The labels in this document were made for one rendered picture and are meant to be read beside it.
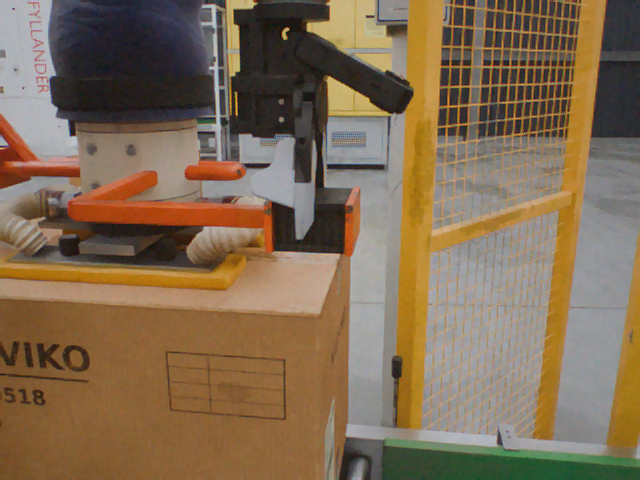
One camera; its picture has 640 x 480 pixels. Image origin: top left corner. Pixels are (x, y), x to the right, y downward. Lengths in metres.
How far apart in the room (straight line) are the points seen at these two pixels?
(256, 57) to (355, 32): 7.57
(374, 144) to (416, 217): 7.00
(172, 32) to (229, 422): 0.50
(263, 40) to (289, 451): 0.49
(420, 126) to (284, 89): 0.70
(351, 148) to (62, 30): 7.49
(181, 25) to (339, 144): 7.44
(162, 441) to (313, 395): 0.21
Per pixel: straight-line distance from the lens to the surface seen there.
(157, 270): 0.82
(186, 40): 0.85
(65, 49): 0.86
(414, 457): 1.28
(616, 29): 12.21
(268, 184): 0.56
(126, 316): 0.78
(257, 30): 0.58
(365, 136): 8.23
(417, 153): 1.24
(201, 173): 0.87
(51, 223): 1.01
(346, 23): 8.15
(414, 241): 1.28
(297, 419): 0.77
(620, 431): 1.52
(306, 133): 0.54
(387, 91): 0.56
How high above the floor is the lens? 1.36
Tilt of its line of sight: 16 degrees down
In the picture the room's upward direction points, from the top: straight up
